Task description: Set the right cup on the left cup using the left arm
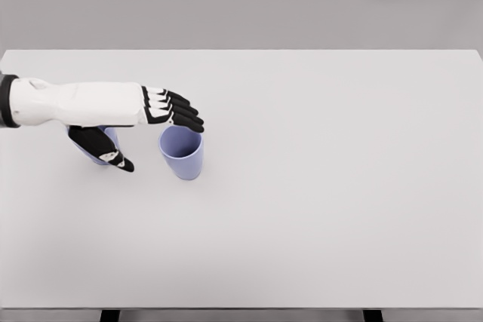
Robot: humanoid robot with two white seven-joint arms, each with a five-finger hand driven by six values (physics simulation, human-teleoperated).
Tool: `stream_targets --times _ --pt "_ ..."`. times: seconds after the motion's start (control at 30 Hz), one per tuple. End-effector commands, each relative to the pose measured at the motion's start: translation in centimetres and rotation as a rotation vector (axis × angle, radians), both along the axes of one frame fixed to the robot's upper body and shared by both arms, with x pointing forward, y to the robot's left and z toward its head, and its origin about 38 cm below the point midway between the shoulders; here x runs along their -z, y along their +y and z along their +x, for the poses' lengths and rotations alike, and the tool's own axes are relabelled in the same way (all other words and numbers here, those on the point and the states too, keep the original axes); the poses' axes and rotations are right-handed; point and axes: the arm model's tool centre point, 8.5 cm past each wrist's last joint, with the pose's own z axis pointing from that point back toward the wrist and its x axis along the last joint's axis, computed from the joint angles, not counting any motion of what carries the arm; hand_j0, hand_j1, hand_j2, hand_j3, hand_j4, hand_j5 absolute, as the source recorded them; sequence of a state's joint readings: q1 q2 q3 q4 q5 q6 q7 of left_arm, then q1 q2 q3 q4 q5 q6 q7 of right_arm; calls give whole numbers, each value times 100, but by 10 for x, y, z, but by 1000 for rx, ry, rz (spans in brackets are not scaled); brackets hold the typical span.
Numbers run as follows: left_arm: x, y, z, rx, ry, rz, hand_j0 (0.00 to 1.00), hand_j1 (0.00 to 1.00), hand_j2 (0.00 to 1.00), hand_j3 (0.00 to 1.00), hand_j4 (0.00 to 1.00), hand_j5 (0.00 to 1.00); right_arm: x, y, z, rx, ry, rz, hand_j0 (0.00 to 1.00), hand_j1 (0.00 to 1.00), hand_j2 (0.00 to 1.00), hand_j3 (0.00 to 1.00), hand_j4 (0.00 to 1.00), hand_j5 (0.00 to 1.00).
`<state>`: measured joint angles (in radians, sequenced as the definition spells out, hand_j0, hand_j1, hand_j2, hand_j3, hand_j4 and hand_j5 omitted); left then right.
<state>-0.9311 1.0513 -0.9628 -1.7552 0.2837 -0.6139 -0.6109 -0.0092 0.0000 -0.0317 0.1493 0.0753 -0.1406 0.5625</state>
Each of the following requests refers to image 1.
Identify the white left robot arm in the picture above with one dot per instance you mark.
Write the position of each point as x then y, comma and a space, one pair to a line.
34, 101

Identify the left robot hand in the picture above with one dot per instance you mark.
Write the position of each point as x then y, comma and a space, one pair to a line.
109, 103

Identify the lavender plastic cup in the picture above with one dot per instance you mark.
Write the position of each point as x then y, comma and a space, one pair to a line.
183, 156
111, 137

